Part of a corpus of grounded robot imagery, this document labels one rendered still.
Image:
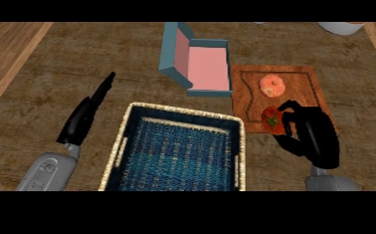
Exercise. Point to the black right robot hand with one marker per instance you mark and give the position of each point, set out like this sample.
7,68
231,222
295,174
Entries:
315,135

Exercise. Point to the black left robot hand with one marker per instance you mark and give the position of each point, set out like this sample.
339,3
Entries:
81,120

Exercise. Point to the brown wooden cutting board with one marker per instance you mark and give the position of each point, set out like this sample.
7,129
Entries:
275,85

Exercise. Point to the pale grey round object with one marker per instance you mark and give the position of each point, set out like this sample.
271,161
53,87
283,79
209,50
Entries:
342,27

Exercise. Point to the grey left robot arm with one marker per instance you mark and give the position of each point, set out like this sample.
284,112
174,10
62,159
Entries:
48,170

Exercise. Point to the blue wicker basket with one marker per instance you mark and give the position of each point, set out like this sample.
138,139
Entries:
175,148

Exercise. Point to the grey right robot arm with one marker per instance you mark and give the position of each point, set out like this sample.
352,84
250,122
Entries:
326,180

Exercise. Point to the teal box with pink inside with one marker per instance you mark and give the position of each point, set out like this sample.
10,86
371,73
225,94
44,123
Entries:
200,65

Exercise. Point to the red tomato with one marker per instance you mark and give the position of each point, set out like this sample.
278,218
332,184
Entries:
271,120

